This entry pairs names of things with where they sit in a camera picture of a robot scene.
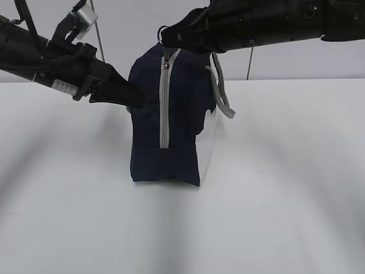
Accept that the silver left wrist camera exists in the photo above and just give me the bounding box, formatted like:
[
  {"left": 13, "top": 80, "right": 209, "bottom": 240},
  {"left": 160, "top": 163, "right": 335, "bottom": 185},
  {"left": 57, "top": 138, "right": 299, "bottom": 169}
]
[{"left": 52, "top": 1, "right": 99, "bottom": 46}]

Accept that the navy blue lunch bag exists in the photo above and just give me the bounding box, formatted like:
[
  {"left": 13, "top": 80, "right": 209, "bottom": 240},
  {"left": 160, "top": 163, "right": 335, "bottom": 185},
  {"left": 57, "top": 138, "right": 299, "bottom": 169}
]
[{"left": 129, "top": 43, "right": 235, "bottom": 187}]

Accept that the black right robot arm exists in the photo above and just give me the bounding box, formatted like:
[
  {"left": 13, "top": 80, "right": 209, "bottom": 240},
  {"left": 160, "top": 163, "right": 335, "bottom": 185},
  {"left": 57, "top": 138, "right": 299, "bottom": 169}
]
[{"left": 159, "top": 0, "right": 364, "bottom": 54}]

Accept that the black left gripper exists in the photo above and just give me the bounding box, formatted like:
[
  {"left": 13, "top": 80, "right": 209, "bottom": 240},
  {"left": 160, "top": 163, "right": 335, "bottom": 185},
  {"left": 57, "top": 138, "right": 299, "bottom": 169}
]
[{"left": 45, "top": 42, "right": 145, "bottom": 108}]

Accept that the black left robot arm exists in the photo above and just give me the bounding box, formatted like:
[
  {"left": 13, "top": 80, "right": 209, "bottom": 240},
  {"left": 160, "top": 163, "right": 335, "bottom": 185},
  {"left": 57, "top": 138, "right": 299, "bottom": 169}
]
[{"left": 1, "top": 23, "right": 145, "bottom": 108}]

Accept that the black cable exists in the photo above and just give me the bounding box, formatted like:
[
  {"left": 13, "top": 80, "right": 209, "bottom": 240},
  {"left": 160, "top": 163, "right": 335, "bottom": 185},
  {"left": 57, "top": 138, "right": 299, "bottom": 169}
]
[{"left": 14, "top": 0, "right": 40, "bottom": 38}]

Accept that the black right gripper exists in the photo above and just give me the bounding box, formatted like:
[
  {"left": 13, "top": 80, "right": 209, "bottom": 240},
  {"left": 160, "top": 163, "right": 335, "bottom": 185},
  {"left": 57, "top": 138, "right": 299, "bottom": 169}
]
[{"left": 160, "top": 0, "right": 325, "bottom": 53}]

